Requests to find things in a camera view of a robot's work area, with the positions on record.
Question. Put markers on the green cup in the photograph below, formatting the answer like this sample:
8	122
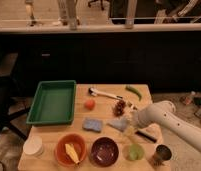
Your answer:
135	152

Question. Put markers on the brown pine cone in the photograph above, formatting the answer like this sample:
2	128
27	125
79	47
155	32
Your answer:
118	109

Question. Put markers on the grey towel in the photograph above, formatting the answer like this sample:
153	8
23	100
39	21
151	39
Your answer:
119	123

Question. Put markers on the orange bowl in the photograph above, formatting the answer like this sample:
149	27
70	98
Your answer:
60	152

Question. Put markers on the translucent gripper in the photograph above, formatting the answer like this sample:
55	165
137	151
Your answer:
130	128

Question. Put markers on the green plastic tray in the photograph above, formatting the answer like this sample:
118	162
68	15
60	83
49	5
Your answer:
53	103

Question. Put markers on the white paper cup stack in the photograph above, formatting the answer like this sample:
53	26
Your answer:
33	146

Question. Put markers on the green chili pepper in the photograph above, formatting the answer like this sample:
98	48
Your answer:
134	90

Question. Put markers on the dark purple bowl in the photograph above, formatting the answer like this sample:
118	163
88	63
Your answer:
104	152

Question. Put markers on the black and tan brush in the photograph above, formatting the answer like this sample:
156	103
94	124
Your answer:
147	136

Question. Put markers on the black office chair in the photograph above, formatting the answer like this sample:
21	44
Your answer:
6	85

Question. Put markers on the blue sponge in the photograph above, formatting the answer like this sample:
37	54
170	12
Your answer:
92	125

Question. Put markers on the metal cup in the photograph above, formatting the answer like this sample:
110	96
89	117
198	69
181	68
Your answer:
162	153

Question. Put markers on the orange tomato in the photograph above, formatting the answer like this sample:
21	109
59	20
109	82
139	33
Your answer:
89	104

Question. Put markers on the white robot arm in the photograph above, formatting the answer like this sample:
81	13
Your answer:
163	114

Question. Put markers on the yellow banana piece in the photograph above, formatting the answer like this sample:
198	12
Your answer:
70	150

